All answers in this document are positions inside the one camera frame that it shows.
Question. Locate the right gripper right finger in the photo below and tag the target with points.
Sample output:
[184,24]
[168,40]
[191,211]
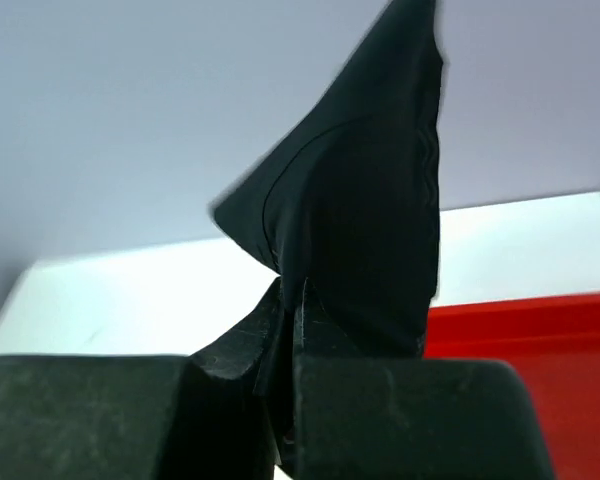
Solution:
[369,406]

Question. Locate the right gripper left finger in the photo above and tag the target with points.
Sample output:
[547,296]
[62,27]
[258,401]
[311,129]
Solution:
[143,417]

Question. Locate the black garment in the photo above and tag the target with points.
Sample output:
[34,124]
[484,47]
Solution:
[348,201]

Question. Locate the red plastic bin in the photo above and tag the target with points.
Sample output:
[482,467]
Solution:
[554,344]

